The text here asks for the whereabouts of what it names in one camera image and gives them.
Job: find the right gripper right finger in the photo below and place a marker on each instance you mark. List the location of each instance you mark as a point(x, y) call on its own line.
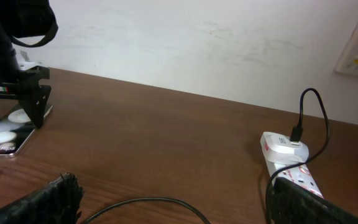
point(288, 203)

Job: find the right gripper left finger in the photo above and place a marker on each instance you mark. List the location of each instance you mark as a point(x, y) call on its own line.
point(57, 202)

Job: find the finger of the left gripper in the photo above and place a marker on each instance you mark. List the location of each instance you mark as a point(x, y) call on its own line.
point(34, 104)

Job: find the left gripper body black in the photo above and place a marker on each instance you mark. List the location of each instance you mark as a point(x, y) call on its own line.
point(25, 86)

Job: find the black flip smartphone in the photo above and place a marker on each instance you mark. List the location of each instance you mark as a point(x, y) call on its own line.
point(16, 129)

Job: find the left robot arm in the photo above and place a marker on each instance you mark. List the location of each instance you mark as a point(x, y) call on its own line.
point(20, 19)

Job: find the white USB charger adapter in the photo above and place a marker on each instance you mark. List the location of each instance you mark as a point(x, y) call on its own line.
point(278, 148)

